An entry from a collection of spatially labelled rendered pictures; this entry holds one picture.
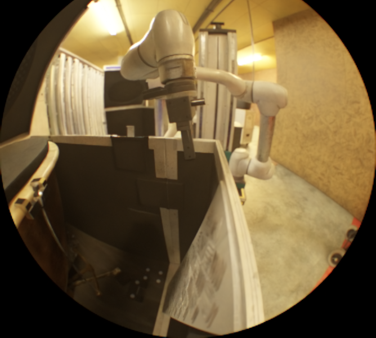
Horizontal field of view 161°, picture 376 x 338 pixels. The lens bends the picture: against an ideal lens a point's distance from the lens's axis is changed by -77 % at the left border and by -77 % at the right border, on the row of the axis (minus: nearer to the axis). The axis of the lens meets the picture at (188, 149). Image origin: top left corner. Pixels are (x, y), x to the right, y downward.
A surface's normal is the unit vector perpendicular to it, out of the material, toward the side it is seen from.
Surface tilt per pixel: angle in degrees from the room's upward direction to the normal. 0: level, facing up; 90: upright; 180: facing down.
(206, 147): 90
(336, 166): 90
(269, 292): 0
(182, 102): 90
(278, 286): 0
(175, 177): 90
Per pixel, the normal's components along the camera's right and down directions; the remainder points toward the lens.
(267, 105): -0.55, 0.69
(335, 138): -0.97, 0.07
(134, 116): 0.59, 0.30
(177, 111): -0.11, 0.35
